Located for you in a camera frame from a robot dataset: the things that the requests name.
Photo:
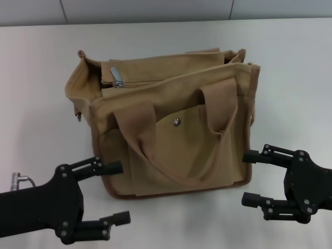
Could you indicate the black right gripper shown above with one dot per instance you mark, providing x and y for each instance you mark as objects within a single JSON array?
[{"x": 308, "y": 186}]

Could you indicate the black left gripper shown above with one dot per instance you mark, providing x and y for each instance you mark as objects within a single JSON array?
[{"x": 46, "y": 207}]

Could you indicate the khaki canvas food bag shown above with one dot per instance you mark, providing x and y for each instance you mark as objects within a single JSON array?
[{"x": 181, "y": 145}]

